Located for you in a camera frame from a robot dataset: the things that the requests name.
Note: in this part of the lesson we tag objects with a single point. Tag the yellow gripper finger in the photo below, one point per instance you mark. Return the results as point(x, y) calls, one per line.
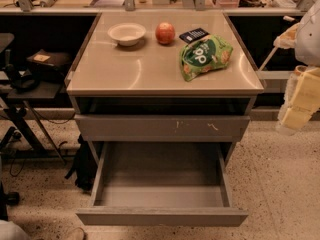
point(301, 100)
point(286, 40)

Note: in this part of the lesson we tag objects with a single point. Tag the green rice chip bag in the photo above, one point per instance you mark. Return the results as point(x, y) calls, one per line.
point(207, 54)

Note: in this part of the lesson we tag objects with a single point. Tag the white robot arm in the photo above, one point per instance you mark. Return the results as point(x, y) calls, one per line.
point(307, 42)

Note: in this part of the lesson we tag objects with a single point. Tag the grey drawer cabinet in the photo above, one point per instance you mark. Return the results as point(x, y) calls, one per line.
point(145, 79)

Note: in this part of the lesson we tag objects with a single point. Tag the open bottom drawer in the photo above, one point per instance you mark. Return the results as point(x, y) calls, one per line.
point(161, 184)

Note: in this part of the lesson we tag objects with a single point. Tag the closed middle drawer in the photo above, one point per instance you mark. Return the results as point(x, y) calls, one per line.
point(162, 128)

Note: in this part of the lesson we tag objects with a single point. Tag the white stick tool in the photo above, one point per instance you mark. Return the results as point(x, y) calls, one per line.
point(273, 51)

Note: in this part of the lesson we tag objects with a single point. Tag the black calculator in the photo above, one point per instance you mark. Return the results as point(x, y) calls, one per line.
point(193, 35)

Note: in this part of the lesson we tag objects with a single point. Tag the red apple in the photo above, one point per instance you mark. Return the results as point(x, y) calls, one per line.
point(165, 33)

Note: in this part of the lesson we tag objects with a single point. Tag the white bowl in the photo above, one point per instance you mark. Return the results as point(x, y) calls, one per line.
point(126, 34)

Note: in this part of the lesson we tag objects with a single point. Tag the black backpack on floor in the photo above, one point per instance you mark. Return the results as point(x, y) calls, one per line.
point(84, 166)

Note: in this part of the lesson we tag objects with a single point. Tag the black side table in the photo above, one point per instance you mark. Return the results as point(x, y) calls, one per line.
point(26, 88)

